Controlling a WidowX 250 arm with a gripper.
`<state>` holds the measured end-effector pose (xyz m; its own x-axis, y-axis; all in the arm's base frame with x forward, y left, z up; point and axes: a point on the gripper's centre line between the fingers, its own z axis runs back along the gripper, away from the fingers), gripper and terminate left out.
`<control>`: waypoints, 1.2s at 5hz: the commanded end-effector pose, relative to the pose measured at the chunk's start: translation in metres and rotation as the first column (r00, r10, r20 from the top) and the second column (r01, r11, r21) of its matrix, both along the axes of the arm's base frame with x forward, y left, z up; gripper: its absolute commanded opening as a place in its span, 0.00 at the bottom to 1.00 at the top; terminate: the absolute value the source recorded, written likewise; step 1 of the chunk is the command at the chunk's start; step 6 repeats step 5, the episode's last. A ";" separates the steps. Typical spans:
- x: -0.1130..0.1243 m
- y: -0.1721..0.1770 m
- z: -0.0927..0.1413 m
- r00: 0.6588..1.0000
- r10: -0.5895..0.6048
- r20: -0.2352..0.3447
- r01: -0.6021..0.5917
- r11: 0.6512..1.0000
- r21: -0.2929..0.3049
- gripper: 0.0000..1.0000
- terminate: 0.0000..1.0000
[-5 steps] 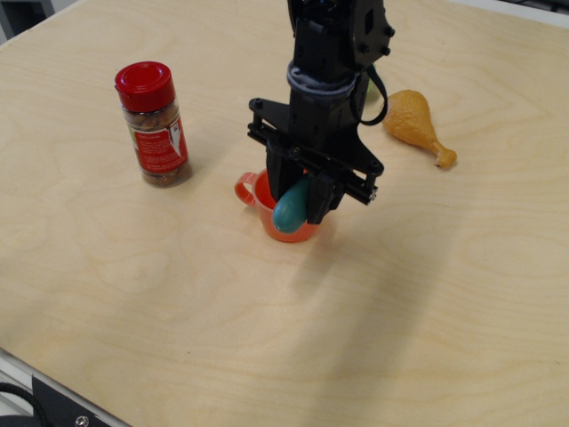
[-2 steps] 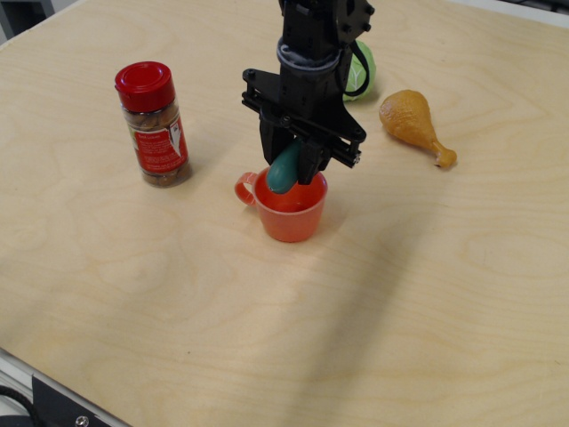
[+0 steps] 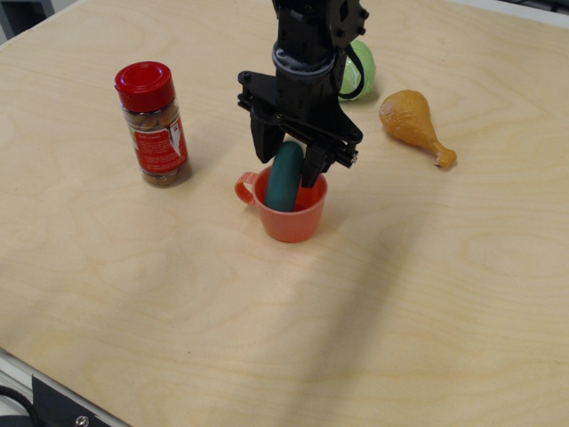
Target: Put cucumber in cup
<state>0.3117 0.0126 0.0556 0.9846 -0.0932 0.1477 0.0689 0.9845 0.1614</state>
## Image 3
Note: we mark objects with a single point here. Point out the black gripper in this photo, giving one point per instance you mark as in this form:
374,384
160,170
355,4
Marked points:
307,107

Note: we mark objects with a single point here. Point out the green toy cucumber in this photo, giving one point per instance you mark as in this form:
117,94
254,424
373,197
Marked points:
285,177

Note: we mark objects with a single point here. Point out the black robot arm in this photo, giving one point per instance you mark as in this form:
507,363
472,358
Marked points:
312,35

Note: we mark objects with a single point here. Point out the orange plastic cup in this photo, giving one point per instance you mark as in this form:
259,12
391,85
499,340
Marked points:
289,227

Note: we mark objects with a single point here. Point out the green toy cabbage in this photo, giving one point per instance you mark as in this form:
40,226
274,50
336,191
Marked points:
359,73

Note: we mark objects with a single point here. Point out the toy chicken drumstick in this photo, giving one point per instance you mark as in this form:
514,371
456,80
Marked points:
406,116

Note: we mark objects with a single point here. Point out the red lid spice jar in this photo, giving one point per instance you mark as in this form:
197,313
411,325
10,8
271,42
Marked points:
149,103

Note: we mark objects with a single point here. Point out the black corner bracket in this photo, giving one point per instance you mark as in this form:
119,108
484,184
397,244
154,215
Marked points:
58,405

